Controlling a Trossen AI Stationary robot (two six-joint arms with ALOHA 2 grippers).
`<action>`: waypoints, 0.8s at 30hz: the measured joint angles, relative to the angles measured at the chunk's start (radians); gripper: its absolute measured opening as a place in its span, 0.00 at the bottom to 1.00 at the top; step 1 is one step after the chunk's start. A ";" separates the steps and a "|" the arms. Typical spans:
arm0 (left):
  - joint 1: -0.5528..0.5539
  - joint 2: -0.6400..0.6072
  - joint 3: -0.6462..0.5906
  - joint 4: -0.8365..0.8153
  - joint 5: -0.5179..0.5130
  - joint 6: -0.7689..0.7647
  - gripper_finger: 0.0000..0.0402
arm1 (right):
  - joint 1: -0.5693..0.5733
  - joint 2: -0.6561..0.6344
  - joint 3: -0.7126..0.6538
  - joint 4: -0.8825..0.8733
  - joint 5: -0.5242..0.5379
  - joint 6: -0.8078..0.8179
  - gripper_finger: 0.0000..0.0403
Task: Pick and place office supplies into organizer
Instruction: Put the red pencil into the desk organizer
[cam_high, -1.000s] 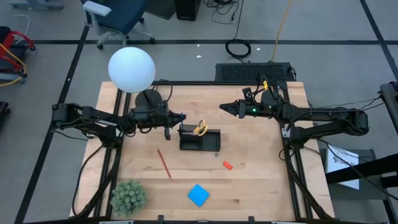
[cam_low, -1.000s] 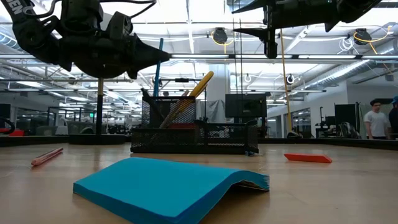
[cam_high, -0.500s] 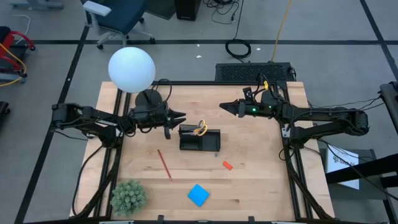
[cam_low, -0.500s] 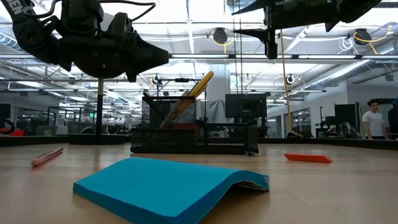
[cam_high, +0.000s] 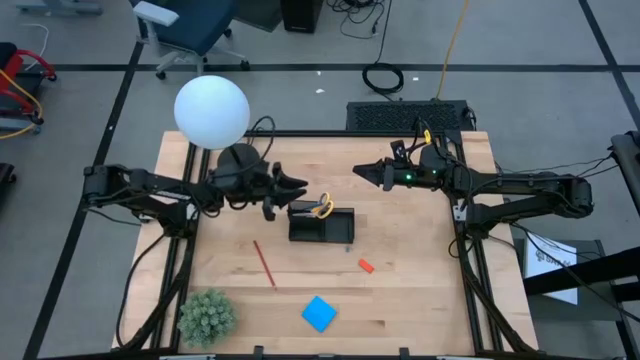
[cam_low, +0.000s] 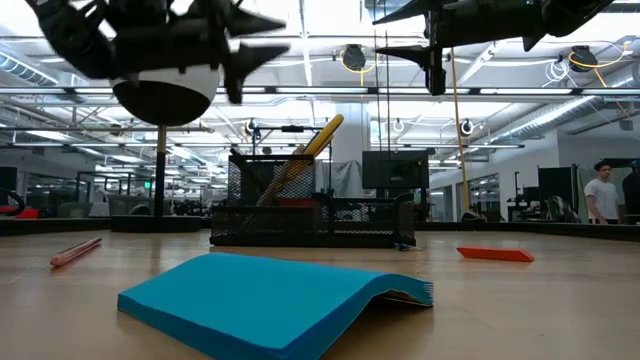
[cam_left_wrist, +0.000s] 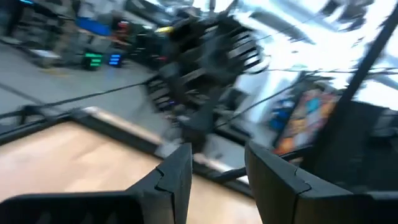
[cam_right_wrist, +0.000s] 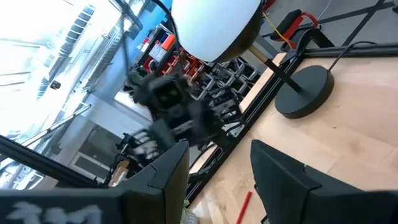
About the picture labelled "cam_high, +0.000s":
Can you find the black floor box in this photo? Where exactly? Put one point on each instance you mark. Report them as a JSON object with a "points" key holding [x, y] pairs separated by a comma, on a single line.
{"points": [[301, 15]]}

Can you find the grey side table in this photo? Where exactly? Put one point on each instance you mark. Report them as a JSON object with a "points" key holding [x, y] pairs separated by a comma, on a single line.
{"points": [[595, 305]]}

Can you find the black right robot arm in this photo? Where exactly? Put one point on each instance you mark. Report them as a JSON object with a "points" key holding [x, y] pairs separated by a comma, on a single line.
{"points": [[525, 182]]}

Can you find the orange eraser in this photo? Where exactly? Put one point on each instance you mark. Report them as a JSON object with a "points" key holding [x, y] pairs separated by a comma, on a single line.
{"points": [[366, 265]]}

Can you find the white globe lamp black base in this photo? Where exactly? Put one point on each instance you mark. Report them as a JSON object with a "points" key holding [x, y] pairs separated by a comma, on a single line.
{"points": [[210, 110]]}

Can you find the red pencil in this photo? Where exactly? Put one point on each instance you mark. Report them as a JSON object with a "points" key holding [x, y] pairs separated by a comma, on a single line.
{"points": [[264, 264]]}

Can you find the black table frame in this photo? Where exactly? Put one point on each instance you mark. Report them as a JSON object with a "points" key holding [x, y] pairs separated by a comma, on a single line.
{"points": [[350, 133]]}

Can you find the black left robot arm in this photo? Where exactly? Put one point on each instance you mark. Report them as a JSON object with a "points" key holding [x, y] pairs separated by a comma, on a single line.
{"points": [[130, 182]]}

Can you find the blue sticky note pad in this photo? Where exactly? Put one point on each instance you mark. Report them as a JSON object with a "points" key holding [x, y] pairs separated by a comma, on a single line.
{"points": [[319, 314]]}

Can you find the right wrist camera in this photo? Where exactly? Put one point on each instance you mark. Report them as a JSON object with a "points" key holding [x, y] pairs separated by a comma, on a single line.
{"points": [[399, 150]]}

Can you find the black metal beam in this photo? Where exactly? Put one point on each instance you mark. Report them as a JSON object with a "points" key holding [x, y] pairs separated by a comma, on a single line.
{"points": [[590, 272]]}

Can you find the white printed paper sheet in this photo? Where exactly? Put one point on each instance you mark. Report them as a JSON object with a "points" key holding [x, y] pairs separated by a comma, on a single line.
{"points": [[552, 252]]}

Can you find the black mesh desk organizer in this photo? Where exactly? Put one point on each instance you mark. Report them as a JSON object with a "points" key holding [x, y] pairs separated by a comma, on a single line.
{"points": [[335, 230]]}

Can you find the blue office chair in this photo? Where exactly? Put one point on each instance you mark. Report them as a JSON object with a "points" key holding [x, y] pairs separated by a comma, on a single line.
{"points": [[200, 25]]}

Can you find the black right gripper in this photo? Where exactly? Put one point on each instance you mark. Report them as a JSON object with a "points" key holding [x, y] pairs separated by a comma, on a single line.
{"points": [[425, 172]]}

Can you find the red cart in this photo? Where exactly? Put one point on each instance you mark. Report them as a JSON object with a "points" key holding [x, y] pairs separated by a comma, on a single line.
{"points": [[10, 65]]}

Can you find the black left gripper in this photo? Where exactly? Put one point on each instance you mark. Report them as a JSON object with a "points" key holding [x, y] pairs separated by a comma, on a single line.
{"points": [[240, 182]]}

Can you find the black perforated metal case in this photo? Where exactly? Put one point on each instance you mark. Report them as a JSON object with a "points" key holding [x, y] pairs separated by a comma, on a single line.
{"points": [[380, 116]]}

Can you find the green potted plant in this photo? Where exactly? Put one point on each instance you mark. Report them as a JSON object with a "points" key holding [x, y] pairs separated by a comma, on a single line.
{"points": [[206, 319]]}

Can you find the black frame clamp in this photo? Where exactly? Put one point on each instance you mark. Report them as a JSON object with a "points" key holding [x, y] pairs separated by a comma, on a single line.
{"points": [[404, 352], [258, 351]]}

